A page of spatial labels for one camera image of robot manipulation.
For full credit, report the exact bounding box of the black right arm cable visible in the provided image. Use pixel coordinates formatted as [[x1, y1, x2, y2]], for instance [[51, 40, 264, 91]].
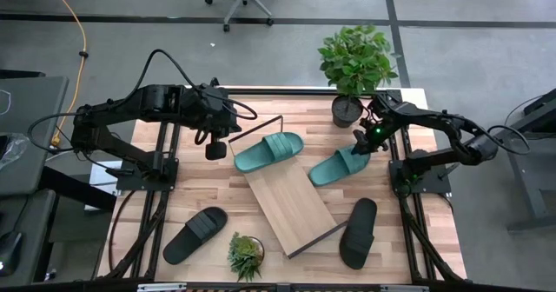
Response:
[[486, 124, 532, 156]]

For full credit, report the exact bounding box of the leafy green plant in pot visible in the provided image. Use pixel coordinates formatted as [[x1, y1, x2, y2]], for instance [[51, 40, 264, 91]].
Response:
[[317, 24, 400, 129]]

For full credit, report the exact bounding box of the black aluminium table frame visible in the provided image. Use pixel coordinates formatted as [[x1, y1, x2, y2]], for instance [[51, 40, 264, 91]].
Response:
[[97, 77, 468, 292]]

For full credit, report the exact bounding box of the yellow cable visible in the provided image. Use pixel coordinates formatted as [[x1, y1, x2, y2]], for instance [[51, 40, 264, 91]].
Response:
[[43, 0, 88, 145]]

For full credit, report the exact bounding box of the dark metal side table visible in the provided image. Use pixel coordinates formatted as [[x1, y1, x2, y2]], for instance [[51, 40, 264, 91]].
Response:
[[479, 87, 556, 232]]

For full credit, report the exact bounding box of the small succulent in dark pot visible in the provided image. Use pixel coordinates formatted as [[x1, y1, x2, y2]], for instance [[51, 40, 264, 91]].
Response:
[[227, 231, 266, 283]]

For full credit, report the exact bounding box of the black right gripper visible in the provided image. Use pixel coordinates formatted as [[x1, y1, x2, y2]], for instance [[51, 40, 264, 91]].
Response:
[[351, 113, 391, 156]]

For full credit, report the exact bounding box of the teal rubber slide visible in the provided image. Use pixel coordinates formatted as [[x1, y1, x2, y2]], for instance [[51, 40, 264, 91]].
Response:
[[233, 131, 305, 174], [308, 143, 372, 188]]

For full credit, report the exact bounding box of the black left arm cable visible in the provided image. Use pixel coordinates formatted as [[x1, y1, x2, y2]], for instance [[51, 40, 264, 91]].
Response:
[[26, 48, 258, 154]]

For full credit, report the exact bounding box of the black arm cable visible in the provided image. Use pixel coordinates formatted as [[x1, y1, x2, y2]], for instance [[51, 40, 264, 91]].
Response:
[[486, 124, 532, 156], [26, 48, 258, 154]]

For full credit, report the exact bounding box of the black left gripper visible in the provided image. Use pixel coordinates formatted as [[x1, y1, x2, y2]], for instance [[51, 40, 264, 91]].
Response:
[[194, 104, 242, 162]]

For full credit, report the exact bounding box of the white box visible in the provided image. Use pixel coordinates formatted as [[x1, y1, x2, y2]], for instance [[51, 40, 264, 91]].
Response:
[[84, 160, 123, 213]]

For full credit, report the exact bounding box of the silver metal bracket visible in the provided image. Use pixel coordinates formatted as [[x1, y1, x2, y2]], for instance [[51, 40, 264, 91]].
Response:
[[380, 284, 430, 292], [136, 282, 188, 292]]

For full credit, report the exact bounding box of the wooden shelf with black legs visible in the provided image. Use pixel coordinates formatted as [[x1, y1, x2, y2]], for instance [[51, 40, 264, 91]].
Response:
[[227, 115, 348, 259]]

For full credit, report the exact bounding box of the black rubber slide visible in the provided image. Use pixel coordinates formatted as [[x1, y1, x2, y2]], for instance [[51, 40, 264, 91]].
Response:
[[338, 197, 379, 271], [162, 206, 229, 266]]

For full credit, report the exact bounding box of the clear plastic bag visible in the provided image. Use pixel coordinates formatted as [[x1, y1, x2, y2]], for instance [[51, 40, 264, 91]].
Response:
[[0, 131, 32, 171]]

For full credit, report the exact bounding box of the dark grey desk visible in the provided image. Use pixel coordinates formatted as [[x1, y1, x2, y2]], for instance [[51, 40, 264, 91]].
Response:
[[0, 189, 57, 287], [0, 76, 70, 197]]

